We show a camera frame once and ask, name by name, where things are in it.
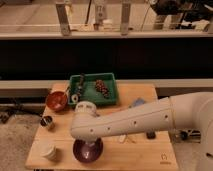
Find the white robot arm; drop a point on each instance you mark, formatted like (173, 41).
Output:
(193, 111)

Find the red bowl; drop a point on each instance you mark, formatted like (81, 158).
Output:
(56, 101)

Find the purple bowl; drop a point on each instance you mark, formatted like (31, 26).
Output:
(87, 152)

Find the green plastic tray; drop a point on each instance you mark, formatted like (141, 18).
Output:
(90, 93)

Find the dark grape bunch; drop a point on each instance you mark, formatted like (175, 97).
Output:
(102, 88)

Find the black brush in tray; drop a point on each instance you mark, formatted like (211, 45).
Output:
(76, 97)

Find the blue sponge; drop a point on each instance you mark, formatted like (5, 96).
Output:
(138, 102)

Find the wooden spoon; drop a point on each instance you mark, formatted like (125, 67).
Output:
(66, 90)

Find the yellow banana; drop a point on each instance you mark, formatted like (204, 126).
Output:
(131, 140)

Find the black remote control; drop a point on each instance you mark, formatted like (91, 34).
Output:
(151, 135)

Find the metal can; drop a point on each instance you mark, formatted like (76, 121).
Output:
(47, 122)

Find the white stacked cups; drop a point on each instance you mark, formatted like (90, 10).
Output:
(49, 151)

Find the black wheeled stand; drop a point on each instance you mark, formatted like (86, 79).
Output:
(187, 134)

